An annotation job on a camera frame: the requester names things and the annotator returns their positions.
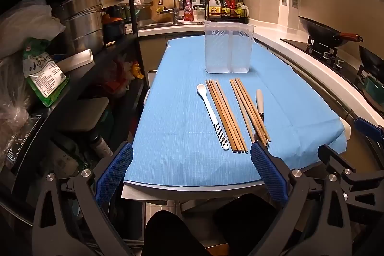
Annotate yellow-labelled oil jug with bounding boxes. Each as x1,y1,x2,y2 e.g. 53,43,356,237
208,0,222,17

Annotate yellow toy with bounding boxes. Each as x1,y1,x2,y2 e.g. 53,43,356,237
130,62,144,79

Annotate dark-capped bottle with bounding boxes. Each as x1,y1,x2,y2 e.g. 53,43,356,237
90,133,113,159

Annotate steel kitchen faucet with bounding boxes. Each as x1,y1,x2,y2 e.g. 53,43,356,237
157,0,185,25

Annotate steel sink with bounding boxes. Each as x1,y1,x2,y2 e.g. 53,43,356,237
136,20,204,30

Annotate white spoon with striped handle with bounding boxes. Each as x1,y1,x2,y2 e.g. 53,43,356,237
196,84,230,151

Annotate black induction cooker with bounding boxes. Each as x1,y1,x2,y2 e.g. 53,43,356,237
0,112,45,173

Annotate grey box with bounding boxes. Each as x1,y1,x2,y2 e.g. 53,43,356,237
58,97,110,133

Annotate white-handled metal fork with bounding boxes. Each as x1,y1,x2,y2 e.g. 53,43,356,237
253,89,266,143

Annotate wooden cutting board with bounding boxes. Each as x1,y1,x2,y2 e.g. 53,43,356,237
150,0,176,23

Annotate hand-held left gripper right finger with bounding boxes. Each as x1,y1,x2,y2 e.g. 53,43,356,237
249,142,354,256

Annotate black cooking pot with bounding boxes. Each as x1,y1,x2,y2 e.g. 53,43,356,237
111,4,132,21

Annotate bundle of wooden chopsticks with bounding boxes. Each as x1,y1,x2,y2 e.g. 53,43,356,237
205,80,249,154
230,78,271,146

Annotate clear plastic utensil holder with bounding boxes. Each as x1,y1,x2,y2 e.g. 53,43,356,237
204,21,255,74

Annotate person's left leg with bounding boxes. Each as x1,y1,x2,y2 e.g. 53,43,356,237
144,210,216,256

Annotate person's right leg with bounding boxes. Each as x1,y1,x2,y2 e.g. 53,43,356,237
212,194,290,246

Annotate green food packet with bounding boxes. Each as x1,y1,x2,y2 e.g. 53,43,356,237
22,38,70,108

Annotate person's leg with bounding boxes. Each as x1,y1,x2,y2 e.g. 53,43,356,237
212,194,290,246
144,210,216,256

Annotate white plastic bag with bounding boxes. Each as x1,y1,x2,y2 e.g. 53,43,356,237
0,0,66,59

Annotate steel strainer basket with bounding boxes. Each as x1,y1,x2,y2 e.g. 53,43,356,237
132,1,152,12

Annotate black gas stove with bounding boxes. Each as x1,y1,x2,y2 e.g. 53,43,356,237
280,38,384,113

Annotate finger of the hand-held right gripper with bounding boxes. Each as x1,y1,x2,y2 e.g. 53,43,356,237
353,116,384,155
317,143,384,208

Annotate black wok with wooden handle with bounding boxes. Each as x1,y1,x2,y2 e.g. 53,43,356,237
298,16,363,48

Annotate red cooking pot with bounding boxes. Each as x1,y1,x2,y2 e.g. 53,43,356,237
102,12,126,37

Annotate clear plastic bag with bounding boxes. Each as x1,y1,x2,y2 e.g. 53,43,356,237
0,58,39,139

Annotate silver foil roll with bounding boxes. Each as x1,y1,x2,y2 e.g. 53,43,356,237
55,48,94,73

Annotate stacked stainless steel pots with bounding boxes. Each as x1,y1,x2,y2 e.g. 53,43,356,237
51,0,105,56

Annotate red plastic bag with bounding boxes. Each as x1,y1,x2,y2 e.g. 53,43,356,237
99,56,135,97

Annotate blue tablecloth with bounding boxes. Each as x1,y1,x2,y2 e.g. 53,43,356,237
124,35,347,187

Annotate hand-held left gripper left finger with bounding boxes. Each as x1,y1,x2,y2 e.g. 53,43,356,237
31,142,134,256

